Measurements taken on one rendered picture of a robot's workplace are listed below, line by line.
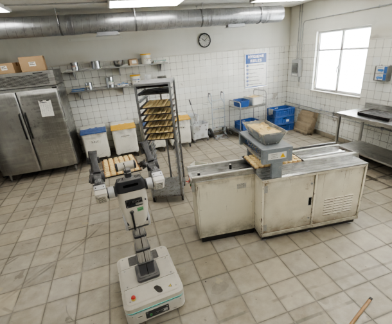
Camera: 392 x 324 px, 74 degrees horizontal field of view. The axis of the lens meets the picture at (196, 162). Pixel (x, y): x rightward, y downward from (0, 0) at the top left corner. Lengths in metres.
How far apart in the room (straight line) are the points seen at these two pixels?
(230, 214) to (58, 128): 3.95
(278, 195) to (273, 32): 5.44
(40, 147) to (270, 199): 4.58
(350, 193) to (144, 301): 2.55
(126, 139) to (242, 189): 3.68
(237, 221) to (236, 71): 4.79
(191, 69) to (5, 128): 4.13
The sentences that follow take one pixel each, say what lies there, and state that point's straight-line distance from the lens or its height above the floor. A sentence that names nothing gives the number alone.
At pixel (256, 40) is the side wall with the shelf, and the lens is 7.48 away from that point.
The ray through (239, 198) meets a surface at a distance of 3.07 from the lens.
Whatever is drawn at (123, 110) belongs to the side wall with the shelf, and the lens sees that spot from 6.61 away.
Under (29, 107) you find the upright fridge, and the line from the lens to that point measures 5.85.
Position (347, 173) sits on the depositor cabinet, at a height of 0.74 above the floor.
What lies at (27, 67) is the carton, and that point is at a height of 2.12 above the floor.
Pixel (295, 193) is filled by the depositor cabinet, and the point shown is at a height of 0.61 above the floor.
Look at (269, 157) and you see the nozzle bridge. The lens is 2.76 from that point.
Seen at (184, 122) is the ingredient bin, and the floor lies 0.64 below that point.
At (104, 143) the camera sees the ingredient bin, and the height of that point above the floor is 0.45.
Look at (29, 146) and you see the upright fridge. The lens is 6.05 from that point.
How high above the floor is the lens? 2.15
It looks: 23 degrees down
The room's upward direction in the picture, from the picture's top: 5 degrees counter-clockwise
